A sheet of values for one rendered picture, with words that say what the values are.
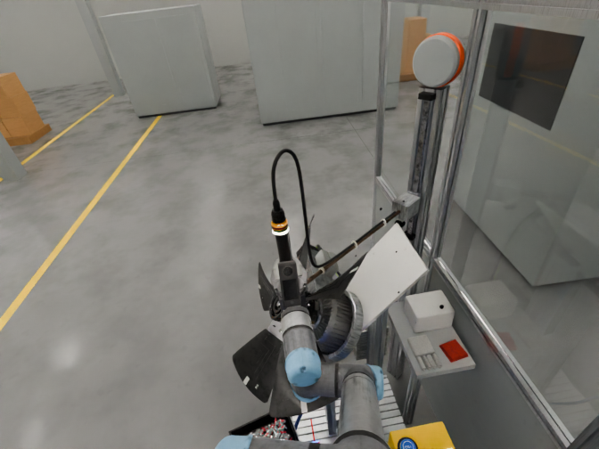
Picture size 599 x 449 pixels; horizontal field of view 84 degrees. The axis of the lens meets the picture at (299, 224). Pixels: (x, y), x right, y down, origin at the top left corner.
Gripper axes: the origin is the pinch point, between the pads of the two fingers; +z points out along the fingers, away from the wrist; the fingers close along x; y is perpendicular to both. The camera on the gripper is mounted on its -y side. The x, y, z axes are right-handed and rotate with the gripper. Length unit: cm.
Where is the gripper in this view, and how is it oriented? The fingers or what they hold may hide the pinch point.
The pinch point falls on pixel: (285, 259)
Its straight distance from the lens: 97.2
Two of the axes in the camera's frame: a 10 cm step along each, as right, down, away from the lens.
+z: -1.4, -5.8, 8.0
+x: 9.9, -1.6, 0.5
